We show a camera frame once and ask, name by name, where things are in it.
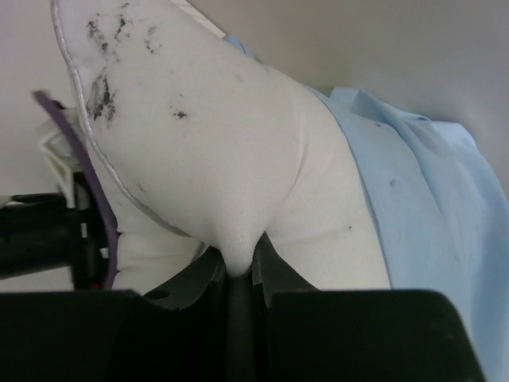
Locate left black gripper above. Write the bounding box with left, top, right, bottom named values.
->
left=1, top=174, right=119, bottom=290

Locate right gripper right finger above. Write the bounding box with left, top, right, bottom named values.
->
left=251, top=236, right=484, bottom=381

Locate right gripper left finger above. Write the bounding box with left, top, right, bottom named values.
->
left=1, top=248, right=227, bottom=381

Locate light blue pillowcase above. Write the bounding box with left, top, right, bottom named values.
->
left=220, top=36, right=508, bottom=381

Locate white pillow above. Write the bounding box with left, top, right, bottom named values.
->
left=51, top=1, right=390, bottom=290

